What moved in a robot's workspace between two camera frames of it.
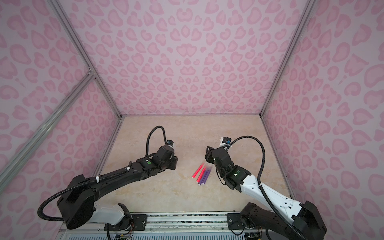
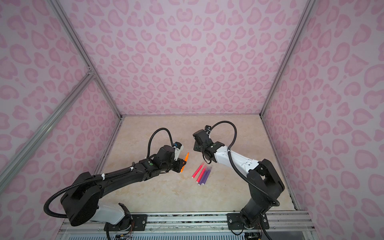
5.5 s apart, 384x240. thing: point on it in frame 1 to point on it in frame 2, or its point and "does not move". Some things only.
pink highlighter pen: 195,173 does not move
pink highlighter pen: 200,175 does not move
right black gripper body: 211,159 to 197,147
